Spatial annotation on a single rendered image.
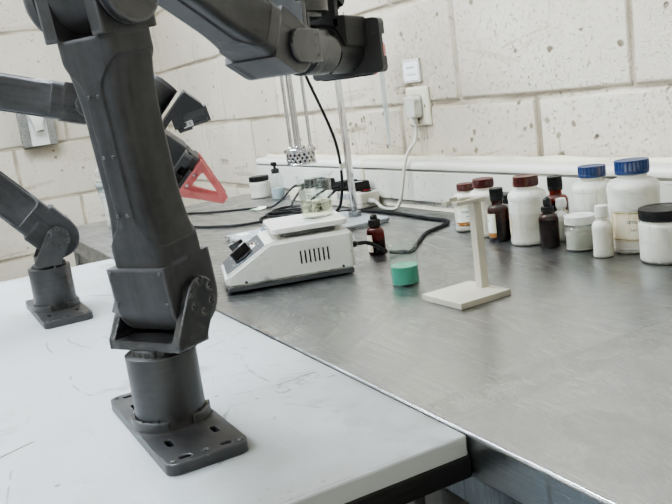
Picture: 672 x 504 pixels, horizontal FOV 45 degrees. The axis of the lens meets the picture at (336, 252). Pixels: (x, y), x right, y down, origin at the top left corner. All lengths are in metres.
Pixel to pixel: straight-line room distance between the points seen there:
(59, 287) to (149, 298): 0.59
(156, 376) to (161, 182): 0.17
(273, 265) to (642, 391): 0.65
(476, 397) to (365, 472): 0.15
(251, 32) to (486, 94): 0.88
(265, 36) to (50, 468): 0.45
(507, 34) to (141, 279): 1.03
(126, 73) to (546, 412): 0.44
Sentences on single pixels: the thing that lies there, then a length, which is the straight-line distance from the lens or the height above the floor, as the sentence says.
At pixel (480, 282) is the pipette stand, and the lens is 1.05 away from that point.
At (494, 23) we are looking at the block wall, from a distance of 1.61.
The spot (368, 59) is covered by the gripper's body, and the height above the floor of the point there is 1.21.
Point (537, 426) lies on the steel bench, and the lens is 0.67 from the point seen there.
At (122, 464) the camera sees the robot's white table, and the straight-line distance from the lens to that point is 0.71.
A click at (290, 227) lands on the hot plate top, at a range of 1.22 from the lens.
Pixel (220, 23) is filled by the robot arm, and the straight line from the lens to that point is 0.81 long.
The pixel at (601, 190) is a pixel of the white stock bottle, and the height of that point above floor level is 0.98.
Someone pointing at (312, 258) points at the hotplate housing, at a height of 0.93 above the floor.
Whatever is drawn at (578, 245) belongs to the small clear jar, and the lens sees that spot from 1.24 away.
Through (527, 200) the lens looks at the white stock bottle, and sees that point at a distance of 1.30.
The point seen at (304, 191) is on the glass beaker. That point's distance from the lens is 1.24.
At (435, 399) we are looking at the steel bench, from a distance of 0.73.
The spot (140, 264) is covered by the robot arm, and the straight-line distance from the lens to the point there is 0.71.
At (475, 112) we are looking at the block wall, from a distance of 1.67.
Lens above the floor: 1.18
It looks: 11 degrees down
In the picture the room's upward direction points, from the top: 8 degrees counter-clockwise
